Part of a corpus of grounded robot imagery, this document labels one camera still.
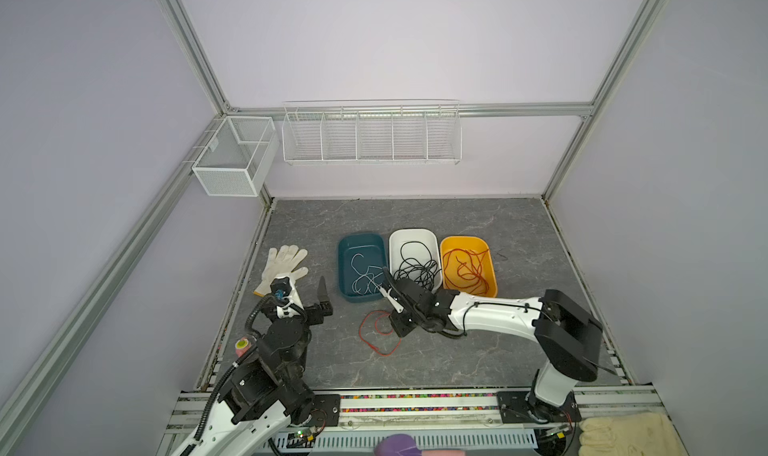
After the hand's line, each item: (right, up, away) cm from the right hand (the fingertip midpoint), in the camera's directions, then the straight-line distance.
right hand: (392, 321), depth 85 cm
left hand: (-20, +14, -15) cm, 29 cm away
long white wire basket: (-7, +59, +15) cm, 61 cm away
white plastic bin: (+12, +24, +17) cm, 32 cm away
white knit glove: (-38, +15, +17) cm, 45 cm away
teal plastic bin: (-11, +16, +17) cm, 26 cm away
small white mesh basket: (-54, +51, +17) cm, 76 cm away
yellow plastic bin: (+28, +21, +17) cm, 39 cm away
